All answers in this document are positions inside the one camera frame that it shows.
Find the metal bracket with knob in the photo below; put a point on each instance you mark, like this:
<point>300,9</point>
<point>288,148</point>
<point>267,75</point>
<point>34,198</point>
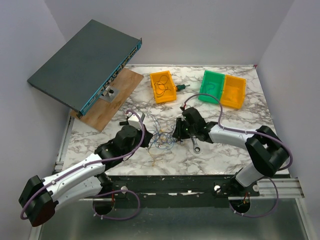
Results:
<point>109,94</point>

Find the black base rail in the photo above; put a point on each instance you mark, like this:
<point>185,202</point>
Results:
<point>159,191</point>

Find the black metal T fitting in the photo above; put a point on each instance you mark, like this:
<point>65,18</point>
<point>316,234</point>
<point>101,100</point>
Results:
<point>123,123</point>

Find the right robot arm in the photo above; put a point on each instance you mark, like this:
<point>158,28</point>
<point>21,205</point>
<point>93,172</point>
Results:
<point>265,149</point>

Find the plywood board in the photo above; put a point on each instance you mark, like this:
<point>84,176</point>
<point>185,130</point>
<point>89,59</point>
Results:
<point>102,112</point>

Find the green plastic bin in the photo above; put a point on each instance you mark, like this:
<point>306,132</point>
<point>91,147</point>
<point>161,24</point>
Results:
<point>212,84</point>

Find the aluminium frame rail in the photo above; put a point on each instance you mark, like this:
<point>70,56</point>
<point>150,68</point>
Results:
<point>288,188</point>

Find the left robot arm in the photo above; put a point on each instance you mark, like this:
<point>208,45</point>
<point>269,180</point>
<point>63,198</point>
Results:
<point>42,197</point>

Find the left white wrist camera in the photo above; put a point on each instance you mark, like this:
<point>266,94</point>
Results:
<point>133,120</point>

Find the yellow plastic bin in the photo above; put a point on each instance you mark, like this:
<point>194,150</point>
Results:
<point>163,87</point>
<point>234,92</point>

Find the green stubby screwdriver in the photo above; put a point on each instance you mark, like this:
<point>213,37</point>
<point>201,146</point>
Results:
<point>181,87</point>

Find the dark grey network switch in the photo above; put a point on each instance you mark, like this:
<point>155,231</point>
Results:
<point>79,72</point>

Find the large ratchet wrench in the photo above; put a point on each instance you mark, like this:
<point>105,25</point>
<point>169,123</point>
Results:
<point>196,147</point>

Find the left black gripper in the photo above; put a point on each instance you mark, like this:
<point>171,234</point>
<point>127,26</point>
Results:
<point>147,138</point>

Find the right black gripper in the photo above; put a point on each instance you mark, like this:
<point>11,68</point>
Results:
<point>178,133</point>

